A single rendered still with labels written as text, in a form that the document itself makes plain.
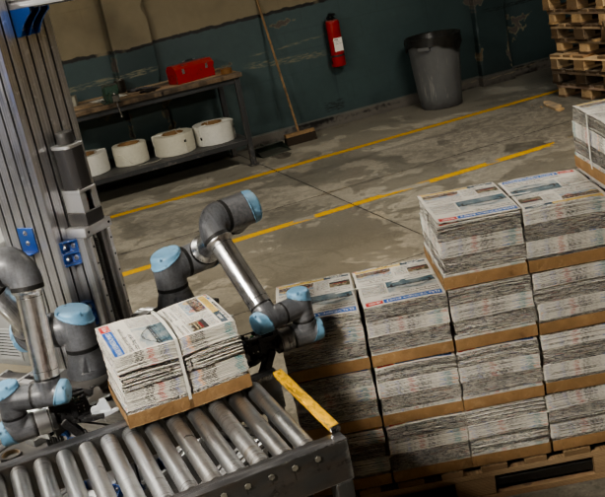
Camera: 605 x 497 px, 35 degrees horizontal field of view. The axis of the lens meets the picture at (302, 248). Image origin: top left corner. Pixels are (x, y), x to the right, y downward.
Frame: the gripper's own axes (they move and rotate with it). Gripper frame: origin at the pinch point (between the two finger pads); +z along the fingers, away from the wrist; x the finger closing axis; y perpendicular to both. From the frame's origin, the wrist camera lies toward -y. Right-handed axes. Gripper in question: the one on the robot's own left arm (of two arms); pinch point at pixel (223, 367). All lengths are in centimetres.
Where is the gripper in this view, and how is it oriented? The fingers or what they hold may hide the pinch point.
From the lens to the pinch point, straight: 309.1
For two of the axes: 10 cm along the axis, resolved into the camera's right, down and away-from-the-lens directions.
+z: -9.0, 2.8, -3.2
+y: -1.9, -9.4, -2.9
